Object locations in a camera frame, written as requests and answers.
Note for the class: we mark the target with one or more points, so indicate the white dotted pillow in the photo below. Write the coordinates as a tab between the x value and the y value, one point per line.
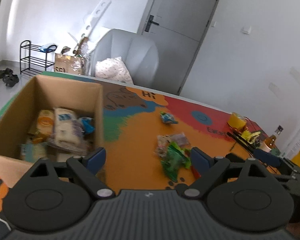
113	69

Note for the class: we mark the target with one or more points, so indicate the white plastic bottle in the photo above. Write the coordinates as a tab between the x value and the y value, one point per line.
293	148

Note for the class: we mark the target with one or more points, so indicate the white wall switch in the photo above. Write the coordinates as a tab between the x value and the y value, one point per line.
246	30

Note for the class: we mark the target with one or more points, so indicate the white perforated board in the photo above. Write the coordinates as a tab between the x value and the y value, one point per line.
90	21

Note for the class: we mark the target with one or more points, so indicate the black metal shoe rack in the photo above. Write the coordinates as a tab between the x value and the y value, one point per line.
34	59

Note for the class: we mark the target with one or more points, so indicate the taped cardboard box on floor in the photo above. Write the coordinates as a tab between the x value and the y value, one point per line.
69	64

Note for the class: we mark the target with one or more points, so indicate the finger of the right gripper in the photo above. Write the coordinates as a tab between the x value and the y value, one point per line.
267	158

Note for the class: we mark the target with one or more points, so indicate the yellow tape roll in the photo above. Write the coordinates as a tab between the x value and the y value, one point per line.
237	122

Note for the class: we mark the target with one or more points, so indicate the rice cracker pack orange label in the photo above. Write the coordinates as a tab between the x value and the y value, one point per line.
42	128

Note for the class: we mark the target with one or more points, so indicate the amber glass bottle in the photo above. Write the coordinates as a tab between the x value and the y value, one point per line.
269	143

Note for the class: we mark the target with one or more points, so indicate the grey door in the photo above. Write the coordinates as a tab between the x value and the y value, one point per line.
183	25

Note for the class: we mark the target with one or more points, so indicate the red snack bar wrapper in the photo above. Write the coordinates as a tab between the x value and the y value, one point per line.
195	173

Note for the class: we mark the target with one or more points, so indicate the grey armchair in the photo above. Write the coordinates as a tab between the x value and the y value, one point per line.
139	54

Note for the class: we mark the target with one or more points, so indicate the yellow crumpled bag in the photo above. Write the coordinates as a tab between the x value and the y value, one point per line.
250	137

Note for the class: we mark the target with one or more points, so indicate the black sandals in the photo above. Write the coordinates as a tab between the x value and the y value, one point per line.
9	78

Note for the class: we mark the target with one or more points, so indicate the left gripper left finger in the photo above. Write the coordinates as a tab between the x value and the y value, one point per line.
95	160

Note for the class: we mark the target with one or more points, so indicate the brown cake clear packet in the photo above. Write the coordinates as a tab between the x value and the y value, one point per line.
163	141

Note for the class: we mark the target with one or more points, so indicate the large white blue snack bag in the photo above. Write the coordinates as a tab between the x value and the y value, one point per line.
67	133

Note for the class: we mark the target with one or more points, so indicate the black door handle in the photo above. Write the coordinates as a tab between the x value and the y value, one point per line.
149	23

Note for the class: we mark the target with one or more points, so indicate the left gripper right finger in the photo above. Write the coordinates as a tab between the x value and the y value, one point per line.
201	162

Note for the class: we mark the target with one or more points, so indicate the small blue green snack packet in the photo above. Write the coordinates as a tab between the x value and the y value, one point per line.
167	118

